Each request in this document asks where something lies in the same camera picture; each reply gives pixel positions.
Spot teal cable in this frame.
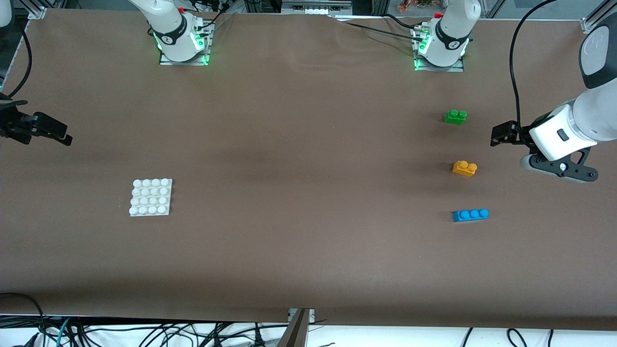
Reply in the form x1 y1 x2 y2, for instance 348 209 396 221
54 317 72 347

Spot yellow two-stud block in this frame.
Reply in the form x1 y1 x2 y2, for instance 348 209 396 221
452 160 478 177

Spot white box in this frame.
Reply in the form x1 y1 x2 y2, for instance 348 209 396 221
281 0 353 15

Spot white studded base plate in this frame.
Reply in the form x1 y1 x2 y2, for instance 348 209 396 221
129 178 173 217

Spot table cover sheet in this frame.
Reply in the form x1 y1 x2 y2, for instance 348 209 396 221
0 7 617 333

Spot aluminium frame profile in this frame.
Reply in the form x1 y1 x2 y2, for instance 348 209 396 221
27 0 49 20
581 0 617 33

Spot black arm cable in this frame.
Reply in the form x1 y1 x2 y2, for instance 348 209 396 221
0 27 33 100
510 0 560 127

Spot blue three-stud block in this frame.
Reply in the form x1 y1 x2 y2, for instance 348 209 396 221
453 209 489 223

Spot orange objects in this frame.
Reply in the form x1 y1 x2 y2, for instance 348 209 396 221
398 0 437 13

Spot dark metal post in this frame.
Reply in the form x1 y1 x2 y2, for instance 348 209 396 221
276 308 310 347

